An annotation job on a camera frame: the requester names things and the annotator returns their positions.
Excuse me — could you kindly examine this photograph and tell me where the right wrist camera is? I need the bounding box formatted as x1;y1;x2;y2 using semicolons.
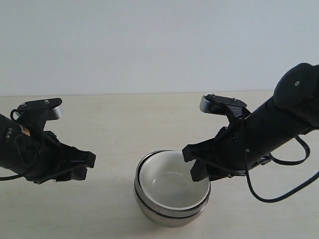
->
199;94;251;118

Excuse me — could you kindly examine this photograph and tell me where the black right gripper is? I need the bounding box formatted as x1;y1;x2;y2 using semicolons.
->
182;99;312;183

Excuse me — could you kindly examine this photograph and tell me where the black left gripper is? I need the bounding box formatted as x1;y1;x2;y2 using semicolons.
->
4;121;96;184

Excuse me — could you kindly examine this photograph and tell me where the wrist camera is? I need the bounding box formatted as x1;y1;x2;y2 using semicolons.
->
17;98;62;120
199;94;251;118

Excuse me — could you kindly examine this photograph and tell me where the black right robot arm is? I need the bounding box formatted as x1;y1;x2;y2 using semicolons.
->
182;63;319;182

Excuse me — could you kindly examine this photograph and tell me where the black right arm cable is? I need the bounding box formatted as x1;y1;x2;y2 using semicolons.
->
239;117;319;203

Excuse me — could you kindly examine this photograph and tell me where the smooth stainless steel bowl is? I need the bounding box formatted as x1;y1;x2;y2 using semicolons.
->
134;183;211;228

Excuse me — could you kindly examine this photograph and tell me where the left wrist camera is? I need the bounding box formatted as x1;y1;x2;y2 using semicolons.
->
17;98;62;120

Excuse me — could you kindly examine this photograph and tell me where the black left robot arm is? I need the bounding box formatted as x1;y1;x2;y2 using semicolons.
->
0;116;96;184

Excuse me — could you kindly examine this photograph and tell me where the ribbed stainless steel bowl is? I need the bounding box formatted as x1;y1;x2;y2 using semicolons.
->
134;149;211;212

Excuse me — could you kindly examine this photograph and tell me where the cream ceramic bowl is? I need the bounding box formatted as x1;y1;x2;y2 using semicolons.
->
138;152;210;210

